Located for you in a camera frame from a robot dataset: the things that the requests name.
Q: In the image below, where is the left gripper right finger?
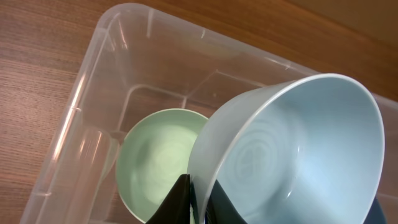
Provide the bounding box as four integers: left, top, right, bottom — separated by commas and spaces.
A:
205, 180, 247, 224

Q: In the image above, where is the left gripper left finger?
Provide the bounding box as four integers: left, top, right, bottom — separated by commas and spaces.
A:
146, 174, 191, 224

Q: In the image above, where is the mint green bowl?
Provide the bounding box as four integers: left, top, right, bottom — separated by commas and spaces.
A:
116, 108, 208, 223

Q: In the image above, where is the light blue bowl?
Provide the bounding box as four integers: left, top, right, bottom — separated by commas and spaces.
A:
188, 73, 385, 223

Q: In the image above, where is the clear plastic storage container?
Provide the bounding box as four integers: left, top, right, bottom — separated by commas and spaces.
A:
21, 3, 397, 223

